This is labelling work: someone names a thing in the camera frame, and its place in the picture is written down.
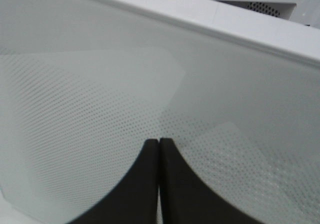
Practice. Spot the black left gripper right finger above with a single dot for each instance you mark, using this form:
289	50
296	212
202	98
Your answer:
185	198

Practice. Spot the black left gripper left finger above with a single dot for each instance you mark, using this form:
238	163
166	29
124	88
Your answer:
134	199

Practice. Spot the white microwave door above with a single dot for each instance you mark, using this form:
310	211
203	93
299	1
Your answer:
83	83

